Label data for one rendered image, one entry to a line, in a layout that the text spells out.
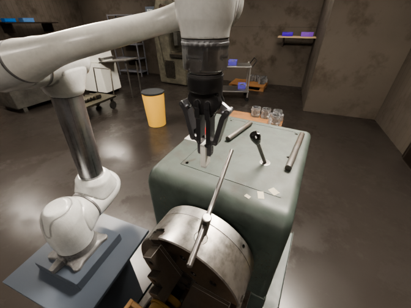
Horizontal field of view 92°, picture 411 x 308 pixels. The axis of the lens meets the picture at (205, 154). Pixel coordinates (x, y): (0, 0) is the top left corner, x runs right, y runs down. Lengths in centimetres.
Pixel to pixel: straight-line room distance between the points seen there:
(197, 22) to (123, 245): 102
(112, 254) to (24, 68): 84
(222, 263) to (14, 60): 66
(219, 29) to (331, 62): 454
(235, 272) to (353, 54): 466
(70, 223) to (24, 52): 61
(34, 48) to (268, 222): 68
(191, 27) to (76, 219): 82
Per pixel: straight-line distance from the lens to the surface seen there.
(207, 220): 45
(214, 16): 38
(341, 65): 492
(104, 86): 615
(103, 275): 111
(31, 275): 127
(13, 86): 72
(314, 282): 201
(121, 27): 56
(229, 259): 54
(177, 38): 621
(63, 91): 83
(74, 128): 89
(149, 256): 56
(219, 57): 40
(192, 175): 66
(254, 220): 58
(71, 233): 99
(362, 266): 227
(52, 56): 59
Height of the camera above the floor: 167
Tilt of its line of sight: 34 degrees down
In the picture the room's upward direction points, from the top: straight up
